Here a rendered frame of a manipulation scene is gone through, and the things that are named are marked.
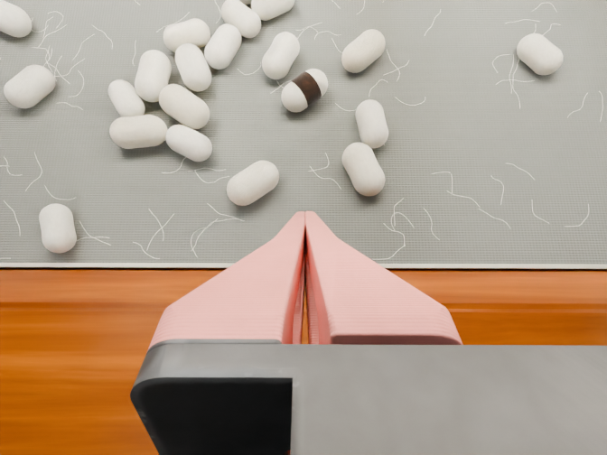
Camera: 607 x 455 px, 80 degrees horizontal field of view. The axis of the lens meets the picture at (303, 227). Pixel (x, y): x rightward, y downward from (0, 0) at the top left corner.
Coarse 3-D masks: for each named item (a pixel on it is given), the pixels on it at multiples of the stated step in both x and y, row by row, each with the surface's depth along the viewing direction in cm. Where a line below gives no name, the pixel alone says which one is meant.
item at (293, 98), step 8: (312, 72) 25; (320, 72) 25; (320, 80) 25; (288, 88) 25; (296, 88) 25; (320, 88) 25; (288, 96) 25; (296, 96) 25; (288, 104) 25; (296, 104) 25; (304, 104) 25
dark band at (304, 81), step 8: (304, 72) 25; (296, 80) 25; (304, 80) 25; (312, 80) 25; (304, 88) 25; (312, 88) 25; (304, 96) 25; (312, 96) 25; (320, 96) 25; (312, 104) 26
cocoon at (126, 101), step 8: (120, 80) 25; (112, 88) 25; (120, 88) 25; (128, 88) 25; (112, 96) 25; (120, 96) 25; (128, 96) 25; (136, 96) 25; (120, 104) 25; (128, 104) 25; (136, 104) 25; (120, 112) 25; (128, 112) 25; (136, 112) 25; (144, 112) 26
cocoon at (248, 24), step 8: (232, 0) 26; (224, 8) 27; (232, 8) 26; (240, 8) 26; (248, 8) 27; (224, 16) 27; (232, 16) 26; (240, 16) 26; (248, 16) 26; (256, 16) 26; (232, 24) 27; (240, 24) 26; (248, 24) 26; (256, 24) 27; (240, 32) 27; (248, 32) 27; (256, 32) 27
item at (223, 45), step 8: (224, 24) 26; (216, 32) 26; (224, 32) 26; (232, 32) 26; (216, 40) 26; (224, 40) 26; (232, 40) 26; (240, 40) 27; (208, 48) 26; (216, 48) 25; (224, 48) 26; (232, 48) 26; (208, 56) 26; (216, 56) 26; (224, 56) 26; (232, 56) 26; (216, 64) 26; (224, 64) 26
